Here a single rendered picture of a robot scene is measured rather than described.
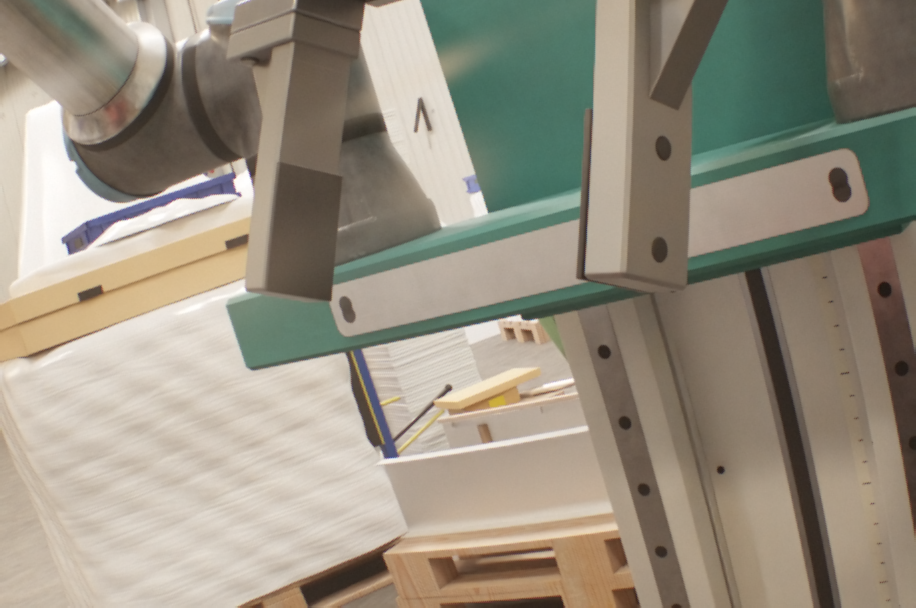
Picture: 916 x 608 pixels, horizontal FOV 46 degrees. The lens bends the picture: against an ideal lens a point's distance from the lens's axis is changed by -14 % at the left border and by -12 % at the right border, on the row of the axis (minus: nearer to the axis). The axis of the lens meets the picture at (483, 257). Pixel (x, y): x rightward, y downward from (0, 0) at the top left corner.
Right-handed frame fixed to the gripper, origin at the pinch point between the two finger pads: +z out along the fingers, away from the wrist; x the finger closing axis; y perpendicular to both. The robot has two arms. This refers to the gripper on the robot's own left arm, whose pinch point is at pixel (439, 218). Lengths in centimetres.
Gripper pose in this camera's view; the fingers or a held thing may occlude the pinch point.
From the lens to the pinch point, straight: 33.2
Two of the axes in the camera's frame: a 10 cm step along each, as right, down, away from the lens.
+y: -7.0, -1.5, -7.0
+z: -0.7, 9.9, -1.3
